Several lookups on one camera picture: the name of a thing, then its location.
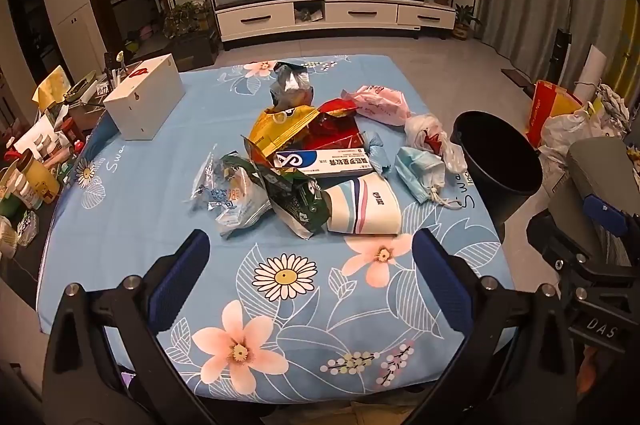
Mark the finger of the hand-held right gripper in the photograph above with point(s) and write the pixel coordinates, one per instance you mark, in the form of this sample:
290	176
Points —
560	237
605	212

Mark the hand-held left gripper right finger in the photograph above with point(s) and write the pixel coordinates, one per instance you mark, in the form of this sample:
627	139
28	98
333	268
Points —
445	285

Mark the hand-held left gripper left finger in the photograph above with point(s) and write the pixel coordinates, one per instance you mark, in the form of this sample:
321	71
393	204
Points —
175	277

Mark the black bin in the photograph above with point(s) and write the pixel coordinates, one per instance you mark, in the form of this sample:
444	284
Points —
500	175

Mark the clear plastic wrapper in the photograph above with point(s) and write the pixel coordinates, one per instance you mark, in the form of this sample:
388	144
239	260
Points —
235	200

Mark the white striped paper package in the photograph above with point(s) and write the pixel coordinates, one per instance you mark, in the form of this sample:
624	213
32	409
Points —
365	210

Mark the blue face mask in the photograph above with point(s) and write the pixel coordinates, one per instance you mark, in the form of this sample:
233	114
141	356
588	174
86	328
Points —
415	165

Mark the green snack bag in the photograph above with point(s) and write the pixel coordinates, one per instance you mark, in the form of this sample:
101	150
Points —
290	200

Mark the white plastic bag red print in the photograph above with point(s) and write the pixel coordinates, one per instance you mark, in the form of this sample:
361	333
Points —
425	132

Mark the light blue twisted wrapper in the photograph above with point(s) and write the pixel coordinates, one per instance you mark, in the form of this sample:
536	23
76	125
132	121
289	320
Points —
375	145

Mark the blue white medicine box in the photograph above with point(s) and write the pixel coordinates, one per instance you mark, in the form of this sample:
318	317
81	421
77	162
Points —
320	162

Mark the yellow snack bag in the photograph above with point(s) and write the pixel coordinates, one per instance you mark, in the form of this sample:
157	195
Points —
280	130

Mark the red packet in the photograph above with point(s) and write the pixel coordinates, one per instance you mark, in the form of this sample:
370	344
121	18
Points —
335	130

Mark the pink plastic bag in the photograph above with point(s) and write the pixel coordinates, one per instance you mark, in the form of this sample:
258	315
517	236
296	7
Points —
380	105

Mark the silver foil bag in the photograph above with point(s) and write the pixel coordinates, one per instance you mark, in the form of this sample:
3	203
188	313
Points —
290	85

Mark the grey sofa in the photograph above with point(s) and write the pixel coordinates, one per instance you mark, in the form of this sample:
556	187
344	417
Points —
595	165

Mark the blue floral blanket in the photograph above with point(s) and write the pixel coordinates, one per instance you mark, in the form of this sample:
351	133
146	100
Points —
150	185

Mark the white crumpled cloth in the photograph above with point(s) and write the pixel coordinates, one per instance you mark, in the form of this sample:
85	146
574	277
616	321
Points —
610	105

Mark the red yellow shopping bag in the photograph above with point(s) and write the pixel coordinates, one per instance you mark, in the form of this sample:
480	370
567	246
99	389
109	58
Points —
545	105

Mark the white paper roll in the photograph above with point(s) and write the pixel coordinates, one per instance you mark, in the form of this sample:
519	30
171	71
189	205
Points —
590	75

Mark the yellow can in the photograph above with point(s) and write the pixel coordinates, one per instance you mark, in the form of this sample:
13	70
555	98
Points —
37	180

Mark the black stick vacuum cleaner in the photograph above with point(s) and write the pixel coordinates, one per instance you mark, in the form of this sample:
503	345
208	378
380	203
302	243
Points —
565	45

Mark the white box with red mark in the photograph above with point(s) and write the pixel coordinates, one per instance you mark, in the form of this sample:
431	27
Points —
145	105

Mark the yellow paper bag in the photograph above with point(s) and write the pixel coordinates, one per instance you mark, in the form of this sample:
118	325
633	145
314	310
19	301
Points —
52	87

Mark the small potted plant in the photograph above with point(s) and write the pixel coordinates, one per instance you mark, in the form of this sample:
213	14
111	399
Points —
465	20

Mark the leafy potted plant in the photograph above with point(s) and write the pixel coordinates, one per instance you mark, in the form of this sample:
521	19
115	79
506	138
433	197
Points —
187	17

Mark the white television cabinet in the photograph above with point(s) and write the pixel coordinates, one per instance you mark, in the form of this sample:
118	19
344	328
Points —
350	12

